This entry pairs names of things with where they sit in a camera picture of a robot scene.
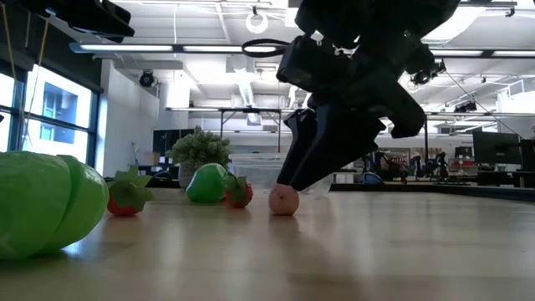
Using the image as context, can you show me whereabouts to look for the thin yellow cable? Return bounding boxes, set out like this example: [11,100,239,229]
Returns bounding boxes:
[1,2,50,140]

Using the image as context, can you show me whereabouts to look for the large green toy vegetable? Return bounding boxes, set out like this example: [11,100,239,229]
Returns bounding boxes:
[0,150,110,261]

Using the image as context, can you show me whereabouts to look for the black ceiling mounted device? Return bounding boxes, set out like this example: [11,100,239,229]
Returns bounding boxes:
[410,60,447,87]

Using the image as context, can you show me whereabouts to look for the white coiled cable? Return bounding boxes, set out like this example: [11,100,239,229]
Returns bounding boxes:
[245,11,269,34]

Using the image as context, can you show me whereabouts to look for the red toy strawberry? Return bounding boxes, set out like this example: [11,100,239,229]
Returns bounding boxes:
[105,165,156,218]
[224,173,255,209]

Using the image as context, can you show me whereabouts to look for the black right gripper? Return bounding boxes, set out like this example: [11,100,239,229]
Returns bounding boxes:
[276,33,425,192]

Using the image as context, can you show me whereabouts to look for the person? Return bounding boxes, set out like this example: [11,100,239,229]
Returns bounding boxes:
[435,150,449,180]

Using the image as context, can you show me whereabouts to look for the black metal gantry frame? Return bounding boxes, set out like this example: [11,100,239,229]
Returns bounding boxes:
[421,111,430,158]
[219,107,289,162]

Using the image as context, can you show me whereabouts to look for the pink toy peach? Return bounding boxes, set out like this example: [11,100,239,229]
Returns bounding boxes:
[267,182,300,217]

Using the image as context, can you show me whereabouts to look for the black computer monitor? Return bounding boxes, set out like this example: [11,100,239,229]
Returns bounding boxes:
[472,131,522,166]

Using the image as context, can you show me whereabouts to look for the black wall screen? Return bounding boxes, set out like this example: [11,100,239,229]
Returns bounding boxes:
[152,128,196,156]

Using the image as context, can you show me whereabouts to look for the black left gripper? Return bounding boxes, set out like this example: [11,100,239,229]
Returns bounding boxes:
[18,0,135,43]

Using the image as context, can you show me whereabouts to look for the blue edged dark bag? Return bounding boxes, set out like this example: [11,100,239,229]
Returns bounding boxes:
[361,171,384,186]

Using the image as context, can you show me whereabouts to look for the green plant in white pot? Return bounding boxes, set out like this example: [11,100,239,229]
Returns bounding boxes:
[166,126,233,189]

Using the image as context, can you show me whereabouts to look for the dark window frame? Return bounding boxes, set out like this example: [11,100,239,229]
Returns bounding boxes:
[0,58,104,168]

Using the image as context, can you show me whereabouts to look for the overhead beam with light strips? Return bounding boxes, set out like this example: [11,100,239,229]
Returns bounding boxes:
[69,41,535,59]

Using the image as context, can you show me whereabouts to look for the black right gripper cable loop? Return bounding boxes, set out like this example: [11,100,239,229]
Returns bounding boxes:
[242,38,290,59]

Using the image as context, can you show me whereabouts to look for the clear plastic tupperware container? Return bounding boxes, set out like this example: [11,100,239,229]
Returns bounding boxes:
[228,152,335,198]

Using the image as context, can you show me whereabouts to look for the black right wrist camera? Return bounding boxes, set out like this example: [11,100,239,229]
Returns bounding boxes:
[275,35,351,94]

